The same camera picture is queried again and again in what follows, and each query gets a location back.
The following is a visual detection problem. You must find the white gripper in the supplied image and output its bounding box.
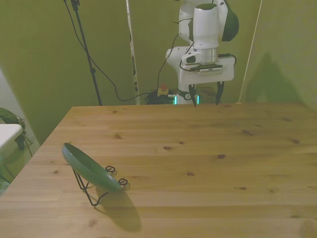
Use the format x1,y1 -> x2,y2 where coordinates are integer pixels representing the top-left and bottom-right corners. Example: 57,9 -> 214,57
179,56 -> 235,108

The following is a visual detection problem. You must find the green round plate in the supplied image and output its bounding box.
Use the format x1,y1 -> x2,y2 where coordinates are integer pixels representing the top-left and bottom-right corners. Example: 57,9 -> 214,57
61,142 -> 124,192

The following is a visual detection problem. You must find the red emergency stop button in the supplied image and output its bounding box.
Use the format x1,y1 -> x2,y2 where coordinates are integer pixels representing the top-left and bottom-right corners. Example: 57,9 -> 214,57
158,83 -> 169,98

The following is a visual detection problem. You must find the green bag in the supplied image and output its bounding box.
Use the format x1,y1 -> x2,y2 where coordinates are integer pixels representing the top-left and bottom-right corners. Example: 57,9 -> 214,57
0,107 -> 27,150

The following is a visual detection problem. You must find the white side table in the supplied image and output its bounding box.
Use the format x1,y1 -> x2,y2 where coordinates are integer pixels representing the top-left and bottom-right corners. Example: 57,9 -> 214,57
0,123 -> 23,150

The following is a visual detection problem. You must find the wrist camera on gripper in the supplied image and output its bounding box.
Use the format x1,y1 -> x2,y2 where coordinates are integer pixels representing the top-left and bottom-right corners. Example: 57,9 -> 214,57
189,63 -> 223,74

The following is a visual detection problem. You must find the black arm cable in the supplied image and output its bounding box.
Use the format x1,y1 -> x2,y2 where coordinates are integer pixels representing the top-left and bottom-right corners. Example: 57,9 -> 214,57
157,21 -> 237,96

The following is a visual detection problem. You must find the thin white cord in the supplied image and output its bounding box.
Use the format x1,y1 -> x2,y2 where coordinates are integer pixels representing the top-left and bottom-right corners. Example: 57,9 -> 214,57
239,0 -> 263,104

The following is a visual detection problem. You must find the white vertical rail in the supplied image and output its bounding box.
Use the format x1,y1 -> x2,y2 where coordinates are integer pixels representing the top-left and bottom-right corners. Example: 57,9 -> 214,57
126,0 -> 141,105

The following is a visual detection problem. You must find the black stand cable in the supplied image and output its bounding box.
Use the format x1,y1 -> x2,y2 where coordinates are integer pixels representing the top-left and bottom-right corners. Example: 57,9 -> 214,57
63,0 -> 159,102

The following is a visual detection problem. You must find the black camera stand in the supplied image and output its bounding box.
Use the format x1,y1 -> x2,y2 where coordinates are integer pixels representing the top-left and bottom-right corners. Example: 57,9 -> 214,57
70,0 -> 103,107

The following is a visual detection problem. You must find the black wire plate stand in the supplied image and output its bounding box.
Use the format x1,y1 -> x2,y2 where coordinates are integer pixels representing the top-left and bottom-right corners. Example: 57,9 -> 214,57
72,165 -> 130,207

